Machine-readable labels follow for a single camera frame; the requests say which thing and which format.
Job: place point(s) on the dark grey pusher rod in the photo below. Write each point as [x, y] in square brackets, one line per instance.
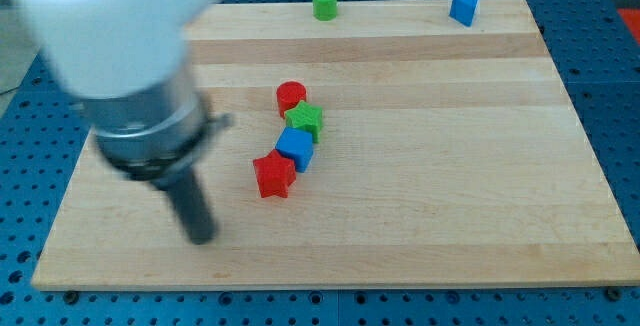
[190, 205]

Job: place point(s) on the silver end effector flange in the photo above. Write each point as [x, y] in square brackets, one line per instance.
[158, 133]

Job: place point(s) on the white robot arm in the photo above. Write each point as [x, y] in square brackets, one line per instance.
[127, 66]

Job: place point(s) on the red star block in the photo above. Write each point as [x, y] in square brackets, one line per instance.
[274, 174]

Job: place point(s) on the blue cube block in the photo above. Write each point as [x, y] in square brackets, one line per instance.
[297, 145]

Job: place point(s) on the green star block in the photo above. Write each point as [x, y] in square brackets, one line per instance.
[306, 117]

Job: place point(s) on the red cylinder block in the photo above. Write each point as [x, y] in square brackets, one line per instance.
[289, 94]

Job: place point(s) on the green cylinder block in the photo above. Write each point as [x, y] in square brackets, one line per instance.
[325, 10]

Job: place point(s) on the wooden board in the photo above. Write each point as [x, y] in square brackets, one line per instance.
[450, 157]

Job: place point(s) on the blue triangle block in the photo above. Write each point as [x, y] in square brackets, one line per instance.
[463, 11]

